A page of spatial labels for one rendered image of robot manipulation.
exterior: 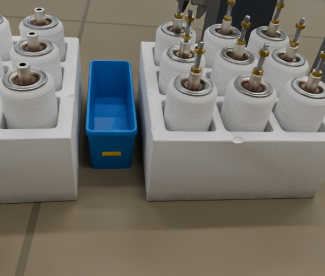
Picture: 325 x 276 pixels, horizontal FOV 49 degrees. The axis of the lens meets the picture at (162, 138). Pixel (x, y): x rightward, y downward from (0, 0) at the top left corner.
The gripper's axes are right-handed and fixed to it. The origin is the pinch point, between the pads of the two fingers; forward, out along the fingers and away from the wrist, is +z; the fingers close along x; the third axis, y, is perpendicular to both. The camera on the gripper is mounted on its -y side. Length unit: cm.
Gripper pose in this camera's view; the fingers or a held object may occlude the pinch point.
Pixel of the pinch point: (193, 7)
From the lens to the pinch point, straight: 73.8
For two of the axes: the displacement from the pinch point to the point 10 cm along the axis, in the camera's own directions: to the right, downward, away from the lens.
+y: -6.6, 4.5, -6.0
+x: 7.5, 4.9, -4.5
